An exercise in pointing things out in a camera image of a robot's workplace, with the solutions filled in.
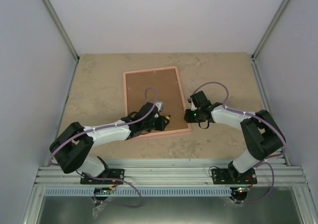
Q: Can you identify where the pink picture frame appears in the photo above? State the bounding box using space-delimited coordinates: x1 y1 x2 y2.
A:
122 66 193 140

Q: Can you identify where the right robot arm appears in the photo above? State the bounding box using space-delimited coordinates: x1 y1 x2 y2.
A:
184 91 286 184

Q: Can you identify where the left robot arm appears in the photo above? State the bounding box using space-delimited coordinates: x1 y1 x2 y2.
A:
49 102 171 184

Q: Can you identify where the right circuit board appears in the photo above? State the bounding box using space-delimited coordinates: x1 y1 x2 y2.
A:
236 186 250 193

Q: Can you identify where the circuit board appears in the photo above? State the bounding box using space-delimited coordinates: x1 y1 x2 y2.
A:
236 186 250 193
93 186 116 195

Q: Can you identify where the left circuit board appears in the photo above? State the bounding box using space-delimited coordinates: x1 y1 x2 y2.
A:
93 186 116 195

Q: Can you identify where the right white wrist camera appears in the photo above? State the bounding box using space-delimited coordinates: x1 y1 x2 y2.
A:
187 97 196 111

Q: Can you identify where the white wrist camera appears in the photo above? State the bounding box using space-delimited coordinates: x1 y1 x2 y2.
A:
156 101 165 112
187 97 196 111

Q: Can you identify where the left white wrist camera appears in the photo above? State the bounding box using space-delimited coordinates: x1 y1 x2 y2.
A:
156 101 165 112

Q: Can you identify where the brown frame backing board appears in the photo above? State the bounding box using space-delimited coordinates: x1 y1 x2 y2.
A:
125 69 189 135

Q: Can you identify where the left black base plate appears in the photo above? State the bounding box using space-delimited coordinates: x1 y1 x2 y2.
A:
80 168 125 185

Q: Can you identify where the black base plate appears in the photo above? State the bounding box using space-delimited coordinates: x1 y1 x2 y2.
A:
80 168 125 185
209 168 258 185

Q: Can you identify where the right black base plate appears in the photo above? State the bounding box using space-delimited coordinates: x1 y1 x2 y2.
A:
209 168 258 185

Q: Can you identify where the grey slotted cable duct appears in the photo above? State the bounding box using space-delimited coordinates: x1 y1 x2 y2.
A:
44 187 232 197

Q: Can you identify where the aluminium rail beam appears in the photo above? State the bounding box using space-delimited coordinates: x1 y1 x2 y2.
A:
34 158 308 187

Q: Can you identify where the left aluminium corner post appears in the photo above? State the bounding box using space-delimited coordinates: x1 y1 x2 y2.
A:
34 0 80 62

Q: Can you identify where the aluminium corner post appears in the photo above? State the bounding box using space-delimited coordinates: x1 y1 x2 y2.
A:
34 0 80 62
250 0 291 62

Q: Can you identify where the right aluminium corner post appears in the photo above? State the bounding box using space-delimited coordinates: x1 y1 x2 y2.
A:
250 0 291 62

